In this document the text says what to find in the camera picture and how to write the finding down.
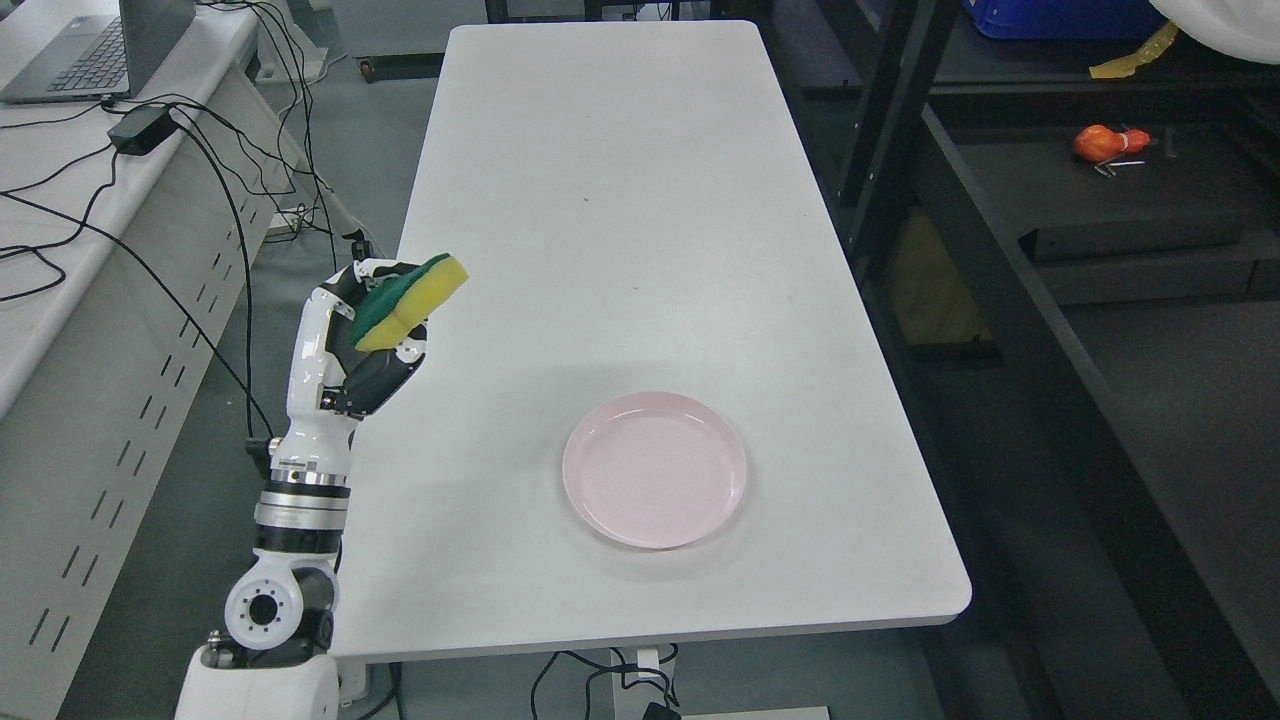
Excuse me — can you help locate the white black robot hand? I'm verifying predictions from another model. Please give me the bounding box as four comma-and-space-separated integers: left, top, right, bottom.
270, 259, 428, 486

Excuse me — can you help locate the green yellow sponge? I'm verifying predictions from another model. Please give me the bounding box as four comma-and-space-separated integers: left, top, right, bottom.
349, 252, 468, 354

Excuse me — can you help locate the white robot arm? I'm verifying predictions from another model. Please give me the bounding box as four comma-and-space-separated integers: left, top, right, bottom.
175, 436, 351, 719

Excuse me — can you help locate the black metal shelf rack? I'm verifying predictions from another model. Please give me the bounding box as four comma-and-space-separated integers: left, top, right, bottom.
762, 1, 1277, 719

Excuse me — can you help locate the white power strip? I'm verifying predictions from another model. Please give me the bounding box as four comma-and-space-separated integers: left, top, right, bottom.
266, 208, 307, 238

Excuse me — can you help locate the white side desk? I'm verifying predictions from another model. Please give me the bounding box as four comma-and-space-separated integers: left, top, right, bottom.
1, 6, 300, 719

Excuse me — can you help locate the black power adapter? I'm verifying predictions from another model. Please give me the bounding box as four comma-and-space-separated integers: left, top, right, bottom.
108, 106, 179, 156

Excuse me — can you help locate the white rectangular table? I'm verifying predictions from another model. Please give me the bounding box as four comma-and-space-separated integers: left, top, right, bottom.
333, 20, 972, 664

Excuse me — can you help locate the pink round plate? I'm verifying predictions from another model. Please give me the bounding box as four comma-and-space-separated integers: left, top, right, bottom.
561, 391, 749, 551

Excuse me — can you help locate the grey laptop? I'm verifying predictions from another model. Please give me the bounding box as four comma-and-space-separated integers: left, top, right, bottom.
3, 1, 196, 104

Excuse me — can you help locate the blue plastic bin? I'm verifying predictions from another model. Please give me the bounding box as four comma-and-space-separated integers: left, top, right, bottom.
961, 1, 1167, 41

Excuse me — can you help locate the yellow tape strip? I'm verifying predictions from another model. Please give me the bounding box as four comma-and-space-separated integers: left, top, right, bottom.
1088, 20, 1180, 81

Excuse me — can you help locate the black cable on desk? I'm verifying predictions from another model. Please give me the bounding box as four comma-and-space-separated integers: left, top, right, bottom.
0, 90, 340, 451

